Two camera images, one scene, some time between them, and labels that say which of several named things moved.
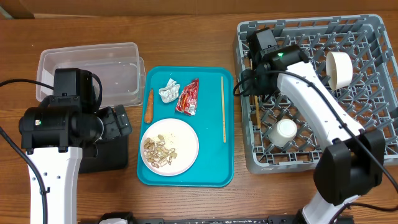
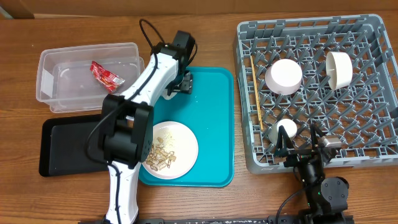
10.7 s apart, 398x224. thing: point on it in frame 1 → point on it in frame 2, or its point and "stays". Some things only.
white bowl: (339, 68) stays
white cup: (283, 133) stays
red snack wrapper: (187, 99) → (109, 80)
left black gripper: (113, 130) → (186, 86)
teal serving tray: (202, 97) stays
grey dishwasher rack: (354, 57) stays
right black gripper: (248, 89) → (296, 157)
